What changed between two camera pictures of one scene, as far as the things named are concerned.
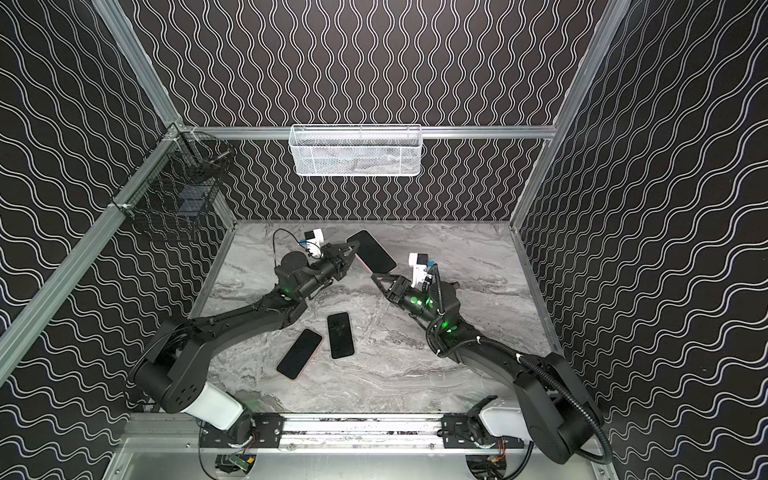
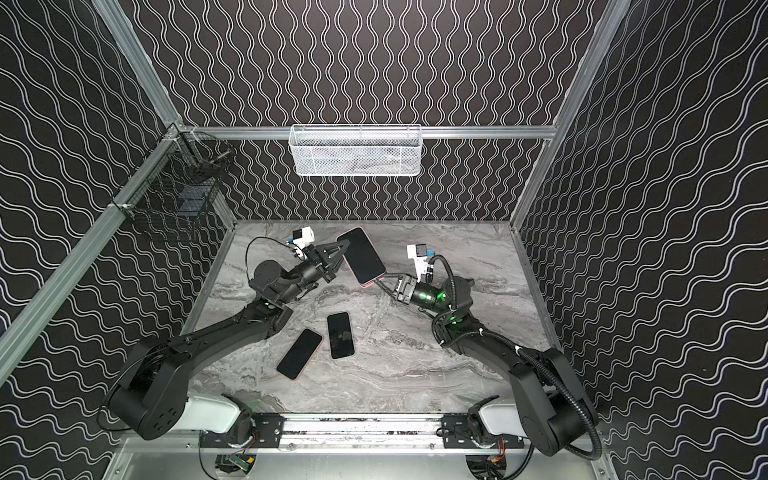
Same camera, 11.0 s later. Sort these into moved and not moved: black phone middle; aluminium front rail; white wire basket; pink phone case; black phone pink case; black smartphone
Moved: black smartphone; pink phone case
Not moved: white wire basket; aluminium front rail; black phone middle; black phone pink case
